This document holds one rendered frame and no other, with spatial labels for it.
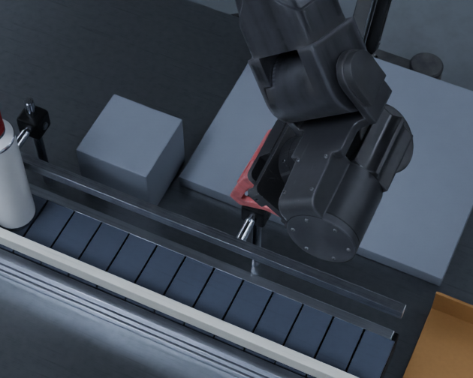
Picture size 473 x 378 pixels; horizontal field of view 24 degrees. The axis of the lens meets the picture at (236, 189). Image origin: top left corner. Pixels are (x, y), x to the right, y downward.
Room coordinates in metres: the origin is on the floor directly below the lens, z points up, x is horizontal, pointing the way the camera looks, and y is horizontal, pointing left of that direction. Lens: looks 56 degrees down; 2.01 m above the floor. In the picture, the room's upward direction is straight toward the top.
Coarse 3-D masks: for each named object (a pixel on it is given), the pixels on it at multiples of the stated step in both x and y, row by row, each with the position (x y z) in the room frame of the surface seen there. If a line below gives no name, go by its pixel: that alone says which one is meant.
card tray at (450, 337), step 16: (432, 304) 0.63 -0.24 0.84; (448, 304) 0.62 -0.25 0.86; (464, 304) 0.61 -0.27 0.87; (432, 320) 0.61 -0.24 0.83; (448, 320) 0.61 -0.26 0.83; (464, 320) 0.61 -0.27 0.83; (432, 336) 0.59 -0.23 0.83; (448, 336) 0.59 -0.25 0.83; (464, 336) 0.59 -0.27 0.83; (416, 352) 0.57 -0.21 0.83; (432, 352) 0.57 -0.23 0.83; (448, 352) 0.57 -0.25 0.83; (464, 352) 0.57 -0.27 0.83; (416, 368) 0.55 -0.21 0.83; (432, 368) 0.55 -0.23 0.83; (448, 368) 0.55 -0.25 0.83; (464, 368) 0.55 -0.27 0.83
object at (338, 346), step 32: (32, 224) 0.72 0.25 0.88; (64, 224) 0.72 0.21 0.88; (96, 224) 0.72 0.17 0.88; (96, 256) 0.67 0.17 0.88; (128, 256) 0.67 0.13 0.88; (160, 256) 0.67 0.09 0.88; (96, 288) 0.64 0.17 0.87; (160, 288) 0.63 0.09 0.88; (192, 288) 0.63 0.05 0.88; (224, 288) 0.63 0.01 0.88; (256, 288) 0.63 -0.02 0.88; (224, 320) 0.59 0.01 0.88; (256, 320) 0.59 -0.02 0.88; (288, 320) 0.59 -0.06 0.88; (320, 320) 0.59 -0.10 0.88; (256, 352) 0.55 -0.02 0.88; (320, 352) 0.55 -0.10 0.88; (352, 352) 0.55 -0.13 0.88; (384, 352) 0.55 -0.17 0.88
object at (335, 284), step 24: (48, 168) 0.75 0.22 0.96; (96, 192) 0.71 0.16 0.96; (120, 192) 0.71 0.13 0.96; (168, 216) 0.68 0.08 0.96; (216, 240) 0.65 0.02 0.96; (240, 240) 0.65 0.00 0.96; (288, 264) 0.61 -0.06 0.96; (336, 288) 0.59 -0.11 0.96; (360, 288) 0.58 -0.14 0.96; (384, 312) 0.56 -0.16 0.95
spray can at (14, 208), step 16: (0, 112) 0.74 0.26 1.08; (0, 128) 0.73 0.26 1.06; (0, 144) 0.72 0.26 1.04; (16, 144) 0.73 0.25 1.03; (0, 160) 0.71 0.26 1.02; (16, 160) 0.72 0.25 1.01; (0, 176) 0.71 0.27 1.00; (16, 176) 0.72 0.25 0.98; (0, 192) 0.71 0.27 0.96; (16, 192) 0.72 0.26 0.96; (0, 208) 0.71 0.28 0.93; (16, 208) 0.71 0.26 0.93; (32, 208) 0.73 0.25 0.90; (0, 224) 0.71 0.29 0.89; (16, 224) 0.71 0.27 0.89
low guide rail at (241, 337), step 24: (0, 240) 0.68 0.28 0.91; (24, 240) 0.68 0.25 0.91; (72, 264) 0.64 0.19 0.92; (120, 288) 0.61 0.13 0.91; (144, 288) 0.61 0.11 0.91; (168, 312) 0.59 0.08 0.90; (192, 312) 0.58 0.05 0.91; (240, 336) 0.55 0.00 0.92; (288, 360) 0.52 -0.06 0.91; (312, 360) 0.52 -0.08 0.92
